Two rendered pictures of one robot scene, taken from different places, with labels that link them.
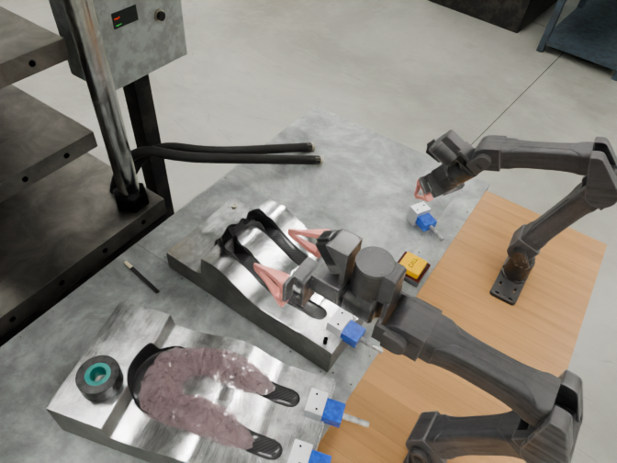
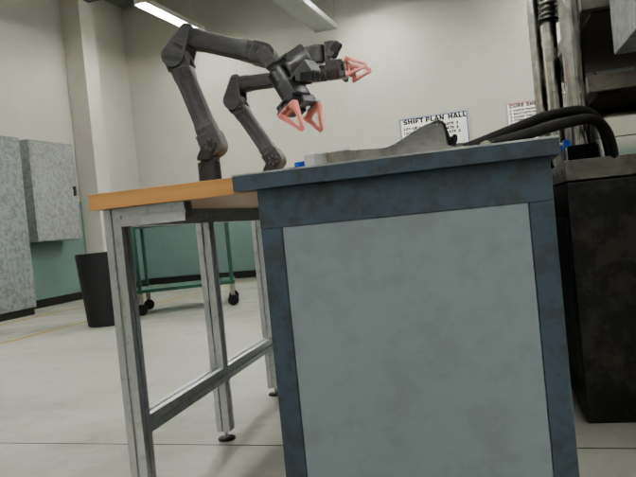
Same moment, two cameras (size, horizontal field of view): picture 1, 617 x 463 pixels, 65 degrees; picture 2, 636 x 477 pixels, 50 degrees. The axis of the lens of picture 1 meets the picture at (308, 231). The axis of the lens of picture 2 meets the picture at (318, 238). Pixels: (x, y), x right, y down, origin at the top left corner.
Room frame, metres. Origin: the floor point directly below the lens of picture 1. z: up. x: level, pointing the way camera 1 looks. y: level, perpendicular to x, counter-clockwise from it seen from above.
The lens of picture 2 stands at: (2.78, -0.83, 0.67)
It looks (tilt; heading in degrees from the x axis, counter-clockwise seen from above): 1 degrees down; 164
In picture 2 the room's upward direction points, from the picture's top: 6 degrees counter-clockwise
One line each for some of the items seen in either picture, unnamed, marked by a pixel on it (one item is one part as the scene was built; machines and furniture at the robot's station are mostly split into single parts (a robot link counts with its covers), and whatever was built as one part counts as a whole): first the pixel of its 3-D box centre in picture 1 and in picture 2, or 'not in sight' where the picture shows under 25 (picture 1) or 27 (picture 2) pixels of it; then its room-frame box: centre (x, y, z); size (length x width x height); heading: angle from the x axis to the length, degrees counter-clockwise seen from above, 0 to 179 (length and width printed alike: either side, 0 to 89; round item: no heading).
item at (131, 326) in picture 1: (202, 399); not in sight; (0.40, 0.18, 0.85); 0.50 x 0.26 x 0.11; 77
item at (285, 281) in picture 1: (282, 274); (358, 70); (0.48, 0.04, 1.20); 0.09 x 0.07 x 0.07; 60
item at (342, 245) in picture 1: (333, 260); (335, 56); (0.48, -0.04, 1.25); 0.07 x 0.06 x 0.11; 151
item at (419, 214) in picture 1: (428, 224); (302, 167); (1.00, -0.35, 0.83); 0.13 x 0.05 x 0.05; 33
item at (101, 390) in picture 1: (99, 378); not in sight; (0.39, 0.37, 0.93); 0.08 x 0.08 x 0.04
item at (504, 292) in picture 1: (518, 266); (209, 174); (0.86, -0.58, 0.84); 0.20 x 0.07 x 0.08; 151
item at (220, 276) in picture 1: (274, 265); (408, 153); (0.76, 0.07, 0.87); 0.50 x 0.26 x 0.14; 60
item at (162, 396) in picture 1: (203, 387); not in sight; (0.41, 0.17, 0.90); 0.26 x 0.18 x 0.08; 77
